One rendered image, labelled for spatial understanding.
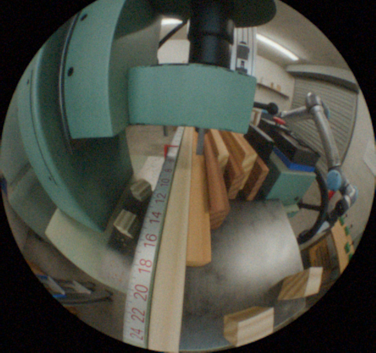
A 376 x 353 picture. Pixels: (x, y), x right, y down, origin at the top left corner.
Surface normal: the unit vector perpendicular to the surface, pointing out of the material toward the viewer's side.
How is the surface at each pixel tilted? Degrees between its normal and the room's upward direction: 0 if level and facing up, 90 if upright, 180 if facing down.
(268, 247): 0
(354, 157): 90
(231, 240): 0
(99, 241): 0
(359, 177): 90
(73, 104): 90
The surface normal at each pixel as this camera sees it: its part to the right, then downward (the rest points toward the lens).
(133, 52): 1.00, 0.09
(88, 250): 0.07, -0.81
